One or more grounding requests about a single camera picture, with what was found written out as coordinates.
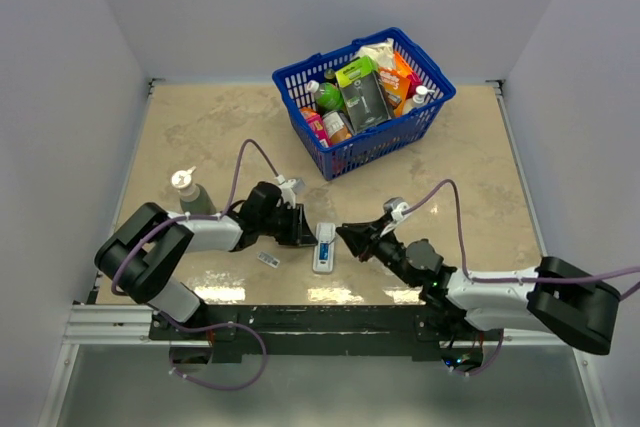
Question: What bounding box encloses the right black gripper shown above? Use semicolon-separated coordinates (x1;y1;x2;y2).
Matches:
335;216;417;289

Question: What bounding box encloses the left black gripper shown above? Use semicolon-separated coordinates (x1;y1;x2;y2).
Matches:
258;203;318;246

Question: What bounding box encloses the blue battery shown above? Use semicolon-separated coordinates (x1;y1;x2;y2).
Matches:
318;242;334;264

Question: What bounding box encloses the white remote control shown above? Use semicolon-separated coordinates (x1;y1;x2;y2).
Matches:
312;222;336;275

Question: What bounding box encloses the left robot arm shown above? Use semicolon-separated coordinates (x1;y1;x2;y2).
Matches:
94;180;318;339

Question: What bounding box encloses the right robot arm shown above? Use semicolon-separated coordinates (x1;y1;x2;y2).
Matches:
336;219;621;355

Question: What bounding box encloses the blue plastic shopping basket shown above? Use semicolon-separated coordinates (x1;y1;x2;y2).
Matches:
272;27;456;181

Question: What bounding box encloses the brown labelled jar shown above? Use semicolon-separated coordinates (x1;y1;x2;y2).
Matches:
322;110;353;145

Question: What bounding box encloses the pink box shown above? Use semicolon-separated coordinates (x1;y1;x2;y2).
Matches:
300;107;331;148

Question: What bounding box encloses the dark green sauce bottle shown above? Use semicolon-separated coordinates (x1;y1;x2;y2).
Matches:
170;166;216;215

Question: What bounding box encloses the white pump bottle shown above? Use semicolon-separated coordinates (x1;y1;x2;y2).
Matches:
402;85;435;115

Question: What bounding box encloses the green grey razor box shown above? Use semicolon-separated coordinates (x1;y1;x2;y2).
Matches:
336;57;392;134

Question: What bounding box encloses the orange razor pack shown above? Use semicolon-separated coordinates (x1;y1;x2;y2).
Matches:
378;51;414;117

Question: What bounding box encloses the dark small bottle cap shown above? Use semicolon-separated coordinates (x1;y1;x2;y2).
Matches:
324;69;336;84

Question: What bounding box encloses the beige paper bag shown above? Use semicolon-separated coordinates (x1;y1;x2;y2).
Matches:
356;38;396;70

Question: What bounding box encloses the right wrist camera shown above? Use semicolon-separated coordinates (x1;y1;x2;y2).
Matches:
380;197;410;237

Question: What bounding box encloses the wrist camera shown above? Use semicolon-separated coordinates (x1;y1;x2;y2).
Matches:
380;197;410;237
275;174;305;208

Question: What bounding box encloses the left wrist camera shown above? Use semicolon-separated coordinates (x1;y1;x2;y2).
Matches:
275;174;305;208

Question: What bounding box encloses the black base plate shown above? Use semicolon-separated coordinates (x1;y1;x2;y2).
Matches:
149;304;499;362

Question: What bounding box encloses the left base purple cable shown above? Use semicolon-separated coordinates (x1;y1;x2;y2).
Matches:
159;316;271;391

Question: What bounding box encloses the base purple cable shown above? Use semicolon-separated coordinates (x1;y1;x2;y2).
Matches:
447;332;505;377
159;316;271;391

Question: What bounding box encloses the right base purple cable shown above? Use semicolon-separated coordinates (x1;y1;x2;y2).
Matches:
447;332;505;377

